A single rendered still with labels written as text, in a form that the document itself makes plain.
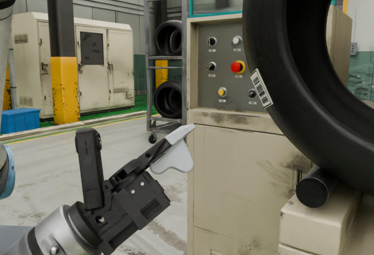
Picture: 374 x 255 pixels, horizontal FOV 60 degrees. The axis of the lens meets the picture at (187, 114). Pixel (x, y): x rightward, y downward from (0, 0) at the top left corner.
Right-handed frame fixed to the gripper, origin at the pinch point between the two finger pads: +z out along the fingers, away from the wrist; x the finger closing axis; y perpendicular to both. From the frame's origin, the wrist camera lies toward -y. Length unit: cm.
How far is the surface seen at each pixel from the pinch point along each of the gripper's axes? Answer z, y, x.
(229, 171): 14, 19, -79
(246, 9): 19.3, -8.4, 1.8
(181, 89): 75, -66, -349
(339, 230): 7.5, 25.4, 1.8
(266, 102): 12.5, 4.9, 0.0
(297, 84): 15.4, 5.6, 5.5
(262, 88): 13.1, 2.8, 0.8
